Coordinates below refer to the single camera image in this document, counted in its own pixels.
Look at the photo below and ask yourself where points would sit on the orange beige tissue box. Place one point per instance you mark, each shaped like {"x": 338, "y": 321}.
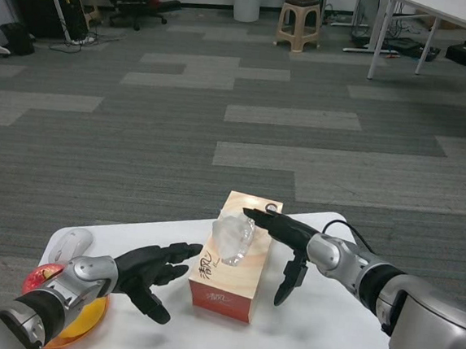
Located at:
{"x": 222, "y": 296}

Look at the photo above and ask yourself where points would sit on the black cabinet under desk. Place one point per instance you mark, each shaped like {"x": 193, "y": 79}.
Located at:
{"x": 31, "y": 12}

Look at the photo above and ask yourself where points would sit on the small beige stool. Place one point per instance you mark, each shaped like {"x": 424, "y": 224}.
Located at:
{"x": 88, "y": 4}

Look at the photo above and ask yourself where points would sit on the beige plastic stool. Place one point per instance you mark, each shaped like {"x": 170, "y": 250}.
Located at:
{"x": 298, "y": 31}

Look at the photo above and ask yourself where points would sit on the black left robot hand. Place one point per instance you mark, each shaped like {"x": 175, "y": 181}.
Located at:
{"x": 143, "y": 264}

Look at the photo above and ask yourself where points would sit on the white standing desk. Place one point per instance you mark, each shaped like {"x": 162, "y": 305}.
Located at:
{"x": 358, "y": 50}

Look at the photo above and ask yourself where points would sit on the red apple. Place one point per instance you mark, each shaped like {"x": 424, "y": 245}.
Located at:
{"x": 38, "y": 278}

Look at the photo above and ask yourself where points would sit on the large white table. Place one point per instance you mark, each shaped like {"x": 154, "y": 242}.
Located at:
{"x": 435, "y": 8}

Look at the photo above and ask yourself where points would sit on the white power strip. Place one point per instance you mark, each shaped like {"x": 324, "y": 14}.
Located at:
{"x": 82, "y": 41}

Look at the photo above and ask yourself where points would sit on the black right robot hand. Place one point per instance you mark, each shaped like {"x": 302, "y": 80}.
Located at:
{"x": 289, "y": 230}

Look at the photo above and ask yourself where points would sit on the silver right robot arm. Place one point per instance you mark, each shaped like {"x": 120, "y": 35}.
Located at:
{"x": 428, "y": 322}

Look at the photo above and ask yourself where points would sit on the black equipment bag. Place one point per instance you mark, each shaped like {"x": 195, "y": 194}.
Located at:
{"x": 411, "y": 48}

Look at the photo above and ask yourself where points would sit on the black trash bin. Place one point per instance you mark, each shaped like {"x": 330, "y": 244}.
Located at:
{"x": 17, "y": 39}

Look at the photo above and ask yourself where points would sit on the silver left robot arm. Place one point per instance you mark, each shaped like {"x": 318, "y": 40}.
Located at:
{"x": 86, "y": 270}

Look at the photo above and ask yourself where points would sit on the white computer mouse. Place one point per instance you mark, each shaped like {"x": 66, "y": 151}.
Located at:
{"x": 69, "y": 244}

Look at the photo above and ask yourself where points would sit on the orange plastic plate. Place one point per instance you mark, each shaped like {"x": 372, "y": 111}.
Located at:
{"x": 102, "y": 314}

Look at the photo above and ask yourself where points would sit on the white plant pot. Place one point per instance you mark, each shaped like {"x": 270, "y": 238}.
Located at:
{"x": 246, "y": 4}

